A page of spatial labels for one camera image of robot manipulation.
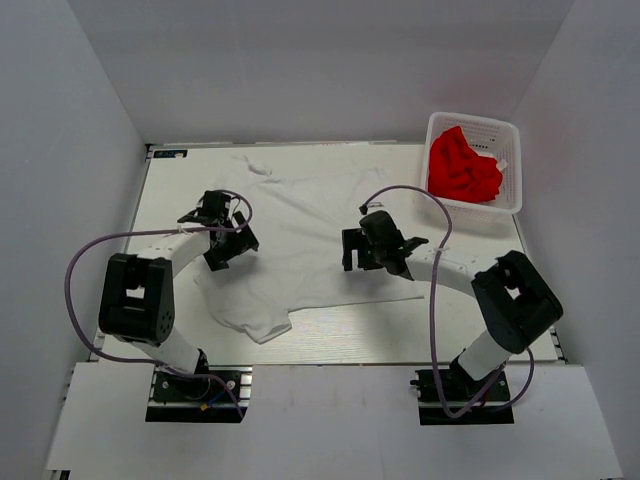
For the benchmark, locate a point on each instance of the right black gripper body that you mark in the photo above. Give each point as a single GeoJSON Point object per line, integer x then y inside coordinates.
{"type": "Point", "coordinates": [383, 253]}

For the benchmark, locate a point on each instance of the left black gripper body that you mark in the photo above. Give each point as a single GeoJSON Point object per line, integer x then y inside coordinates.
{"type": "Point", "coordinates": [226, 223]}

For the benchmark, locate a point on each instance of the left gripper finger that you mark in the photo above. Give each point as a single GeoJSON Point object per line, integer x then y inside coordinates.
{"type": "Point", "coordinates": [242, 240]}
{"type": "Point", "coordinates": [218, 258]}

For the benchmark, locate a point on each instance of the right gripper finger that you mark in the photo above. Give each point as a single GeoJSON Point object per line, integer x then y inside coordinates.
{"type": "Point", "coordinates": [352, 247]}
{"type": "Point", "coordinates": [367, 258]}

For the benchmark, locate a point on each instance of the white t shirt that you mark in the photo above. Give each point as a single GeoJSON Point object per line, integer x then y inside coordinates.
{"type": "Point", "coordinates": [298, 265]}

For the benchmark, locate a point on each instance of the red t shirt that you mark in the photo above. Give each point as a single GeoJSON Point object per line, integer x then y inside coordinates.
{"type": "Point", "coordinates": [457, 172]}

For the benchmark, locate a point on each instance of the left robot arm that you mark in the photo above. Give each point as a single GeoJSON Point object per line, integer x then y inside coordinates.
{"type": "Point", "coordinates": [138, 301]}

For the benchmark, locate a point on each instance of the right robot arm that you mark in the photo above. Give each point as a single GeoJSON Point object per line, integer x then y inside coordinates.
{"type": "Point", "coordinates": [515, 302]}

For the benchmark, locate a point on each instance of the blue table label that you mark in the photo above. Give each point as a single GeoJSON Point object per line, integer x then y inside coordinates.
{"type": "Point", "coordinates": [170, 154]}

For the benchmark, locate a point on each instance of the white plastic basket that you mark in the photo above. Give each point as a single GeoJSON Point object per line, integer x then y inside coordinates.
{"type": "Point", "coordinates": [487, 137]}

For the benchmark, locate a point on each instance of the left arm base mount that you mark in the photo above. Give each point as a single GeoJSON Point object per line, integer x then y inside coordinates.
{"type": "Point", "coordinates": [174, 399]}

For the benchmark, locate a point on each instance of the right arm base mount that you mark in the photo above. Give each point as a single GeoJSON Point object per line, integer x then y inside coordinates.
{"type": "Point", "coordinates": [485, 410]}

